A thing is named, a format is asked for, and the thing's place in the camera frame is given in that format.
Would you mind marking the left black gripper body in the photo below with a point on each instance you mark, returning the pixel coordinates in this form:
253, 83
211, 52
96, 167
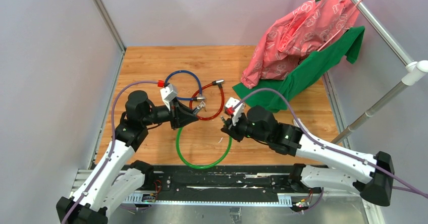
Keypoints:
172, 115

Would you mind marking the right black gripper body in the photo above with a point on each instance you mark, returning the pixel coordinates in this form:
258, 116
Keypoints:
242, 128

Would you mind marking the blue cable lock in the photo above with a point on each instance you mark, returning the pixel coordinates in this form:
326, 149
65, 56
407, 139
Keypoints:
185, 78

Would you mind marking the red cable lock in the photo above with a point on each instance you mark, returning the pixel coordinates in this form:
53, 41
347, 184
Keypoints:
215, 100

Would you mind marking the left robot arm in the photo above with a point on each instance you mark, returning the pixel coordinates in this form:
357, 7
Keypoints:
105, 190

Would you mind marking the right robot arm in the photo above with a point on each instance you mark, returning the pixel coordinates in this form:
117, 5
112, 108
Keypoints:
368, 175

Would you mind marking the green t-shirt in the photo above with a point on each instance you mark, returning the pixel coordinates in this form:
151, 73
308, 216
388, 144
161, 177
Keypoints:
311, 69

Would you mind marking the pink patterned garment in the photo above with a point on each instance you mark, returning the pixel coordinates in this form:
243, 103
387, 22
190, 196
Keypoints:
294, 36

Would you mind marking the pink clothes hanger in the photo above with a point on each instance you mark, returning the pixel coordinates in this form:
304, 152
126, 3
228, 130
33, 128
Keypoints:
341, 26

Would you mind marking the metal clothes rack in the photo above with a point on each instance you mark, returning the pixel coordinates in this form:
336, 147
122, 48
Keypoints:
353, 88

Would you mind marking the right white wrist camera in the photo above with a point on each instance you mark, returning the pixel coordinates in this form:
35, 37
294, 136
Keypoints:
234, 108

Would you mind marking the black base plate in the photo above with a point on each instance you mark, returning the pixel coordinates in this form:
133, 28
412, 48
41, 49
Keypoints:
223, 183

